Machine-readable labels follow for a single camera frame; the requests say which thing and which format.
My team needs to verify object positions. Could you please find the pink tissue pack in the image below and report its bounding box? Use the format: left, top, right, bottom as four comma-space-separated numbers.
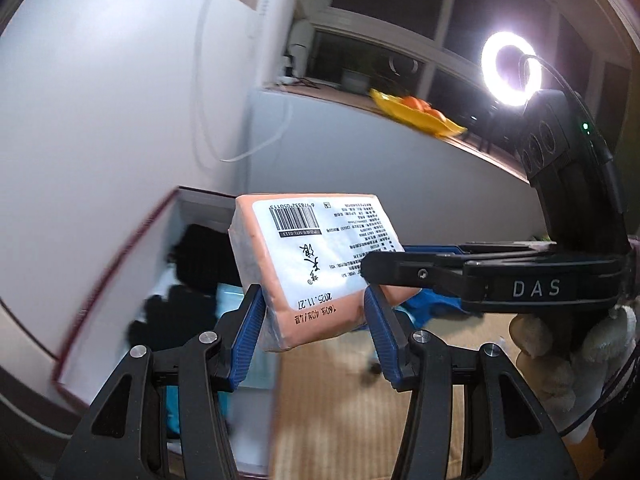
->
228, 191, 424, 353

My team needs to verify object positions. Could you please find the striped yellow tablecloth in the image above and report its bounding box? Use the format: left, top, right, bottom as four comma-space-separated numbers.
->
227, 310, 523, 480

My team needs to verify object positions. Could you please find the person's right hand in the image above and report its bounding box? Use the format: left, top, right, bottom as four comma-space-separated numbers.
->
509, 304, 639, 442

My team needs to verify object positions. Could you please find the black cloth pouch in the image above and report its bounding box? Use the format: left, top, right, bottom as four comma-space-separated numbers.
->
171, 223, 242, 287

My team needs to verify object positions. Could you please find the black glove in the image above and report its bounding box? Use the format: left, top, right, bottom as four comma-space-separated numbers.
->
126, 284, 222, 357

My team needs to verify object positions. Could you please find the ring light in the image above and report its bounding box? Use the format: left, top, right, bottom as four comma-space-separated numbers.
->
481, 31, 544, 108

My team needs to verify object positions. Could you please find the white charger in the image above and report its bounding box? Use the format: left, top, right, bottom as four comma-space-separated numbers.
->
279, 54, 312, 87

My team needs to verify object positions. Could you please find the window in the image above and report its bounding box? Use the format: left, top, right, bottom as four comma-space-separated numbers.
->
280, 0, 640, 201

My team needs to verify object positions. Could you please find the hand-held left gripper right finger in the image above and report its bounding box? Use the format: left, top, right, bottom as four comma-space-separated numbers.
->
363, 285, 561, 480

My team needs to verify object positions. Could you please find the blue towel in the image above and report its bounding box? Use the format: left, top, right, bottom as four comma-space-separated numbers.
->
394, 287, 482, 332

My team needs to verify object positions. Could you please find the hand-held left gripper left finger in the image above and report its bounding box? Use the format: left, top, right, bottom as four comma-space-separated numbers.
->
72, 284, 266, 480

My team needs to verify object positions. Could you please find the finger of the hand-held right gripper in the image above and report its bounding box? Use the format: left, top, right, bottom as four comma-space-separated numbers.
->
360, 252, 489, 312
402, 241, 557, 260

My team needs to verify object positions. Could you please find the yellow fruit plate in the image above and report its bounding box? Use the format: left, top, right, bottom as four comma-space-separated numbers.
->
368, 88, 469, 137

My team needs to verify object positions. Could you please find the white cable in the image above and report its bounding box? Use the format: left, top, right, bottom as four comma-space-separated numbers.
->
191, 0, 294, 164

